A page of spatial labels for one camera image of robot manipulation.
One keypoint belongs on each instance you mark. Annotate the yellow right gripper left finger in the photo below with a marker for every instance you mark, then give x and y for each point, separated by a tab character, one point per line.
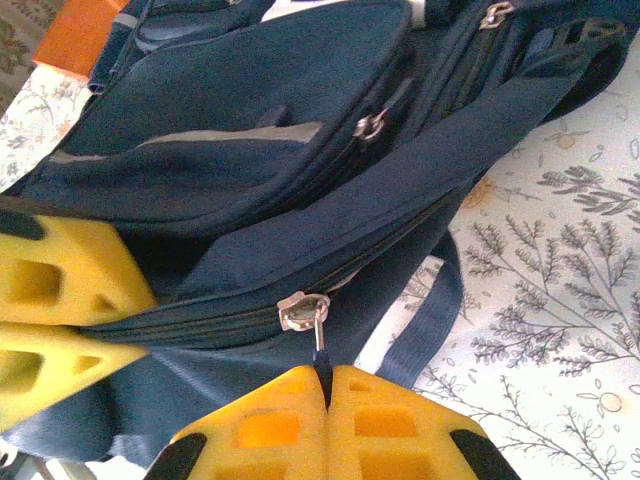
270	435

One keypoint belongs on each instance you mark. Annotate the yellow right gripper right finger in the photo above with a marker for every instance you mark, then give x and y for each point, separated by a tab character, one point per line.
390	435

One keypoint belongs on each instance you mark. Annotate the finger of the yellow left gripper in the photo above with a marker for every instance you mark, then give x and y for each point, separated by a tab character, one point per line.
45	365
75	270

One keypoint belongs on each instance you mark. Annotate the navy blue backpack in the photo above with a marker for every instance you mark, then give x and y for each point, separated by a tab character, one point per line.
250	75

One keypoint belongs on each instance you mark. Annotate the floral tablecloth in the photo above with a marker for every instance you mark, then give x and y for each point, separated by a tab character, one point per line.
550	300

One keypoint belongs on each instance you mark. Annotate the orange wooden board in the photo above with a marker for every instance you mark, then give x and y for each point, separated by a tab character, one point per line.
75	35

